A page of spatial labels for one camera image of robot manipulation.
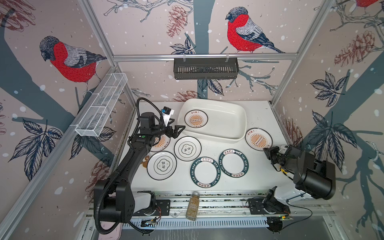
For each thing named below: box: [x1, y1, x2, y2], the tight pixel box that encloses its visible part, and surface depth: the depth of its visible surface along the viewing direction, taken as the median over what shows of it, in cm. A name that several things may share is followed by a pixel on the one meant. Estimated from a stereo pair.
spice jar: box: [185, 191, 201, 221], surface depth 71 cm
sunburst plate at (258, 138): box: [245, 127, 273, 151], surface depth 100 cm
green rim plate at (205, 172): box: [190, 156, 221, 188], surface depth 87 cm
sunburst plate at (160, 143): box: [150, 134, 171, 152], surface depth 97 cm
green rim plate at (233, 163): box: [218, 148, 249, 178], surface depth 90 cm
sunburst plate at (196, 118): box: [184, 109, 209, 128], surface depth 113 cm
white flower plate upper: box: [174, 136, 202, 162], surface depth 97 cm
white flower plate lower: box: [147, 150, 177, 181], surface depth 90 cm
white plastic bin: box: [177, 98, 247, 143], surface depth 112 cm
